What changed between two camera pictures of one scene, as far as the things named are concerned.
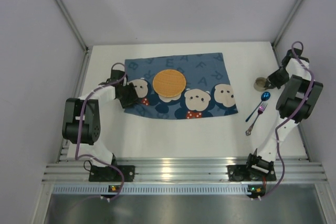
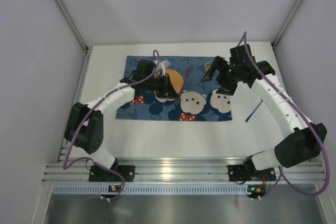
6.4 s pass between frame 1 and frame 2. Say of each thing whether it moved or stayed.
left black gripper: moved
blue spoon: stayed
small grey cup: moved
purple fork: moved
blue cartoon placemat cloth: moved
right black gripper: moved
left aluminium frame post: stayed
